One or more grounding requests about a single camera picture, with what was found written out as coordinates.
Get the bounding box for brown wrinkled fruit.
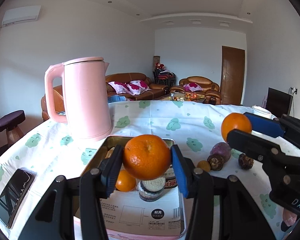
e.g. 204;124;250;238
238;153;254;170
207;154;224;171

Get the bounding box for small orange mandarin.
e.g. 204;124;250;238
221;113;252;142

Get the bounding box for dark purple passion fruit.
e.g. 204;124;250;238
210;142;232;163

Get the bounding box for small yellow kumquat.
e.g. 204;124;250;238
197;160;211;172

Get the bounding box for large orange mandarin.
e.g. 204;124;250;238
122;134;171;180

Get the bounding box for coffee table with fruits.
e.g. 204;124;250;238
159;92;215;104

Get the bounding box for person's hand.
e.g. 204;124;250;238
281;209;298;232

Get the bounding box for white printed mug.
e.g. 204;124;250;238
252;105;275;120

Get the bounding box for black television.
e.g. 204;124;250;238
266;88;293;118

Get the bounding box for black smartphone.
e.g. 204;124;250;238
0;169;34;229

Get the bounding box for cloud print tablecloth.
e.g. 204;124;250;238
0;101;286;239

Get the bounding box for paper leaflet in tin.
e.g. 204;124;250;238
100;187;185;239

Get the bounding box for brown wooden door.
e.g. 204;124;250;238
221;46;245;105

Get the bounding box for orange mandarin in tin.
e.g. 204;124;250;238
115;170;136;192

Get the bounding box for pink metal tin box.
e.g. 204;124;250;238
81;135;186;239

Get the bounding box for brown leather armchair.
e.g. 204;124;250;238
170;76;222;105

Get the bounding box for small glass jar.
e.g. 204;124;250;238
137;177;166;202

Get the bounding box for purple round stool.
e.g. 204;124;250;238
0;110;26;147

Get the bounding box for near brown leather chair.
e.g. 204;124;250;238
40;84;67;122

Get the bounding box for pink electric kettle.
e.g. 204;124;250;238
44;56;112;140

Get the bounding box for stacked dark chairs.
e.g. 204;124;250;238
153;62;176;87

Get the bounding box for long brown leather sofa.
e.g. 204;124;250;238
106;73;168;101

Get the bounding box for white air conditioner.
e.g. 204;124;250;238
1;5;42;26

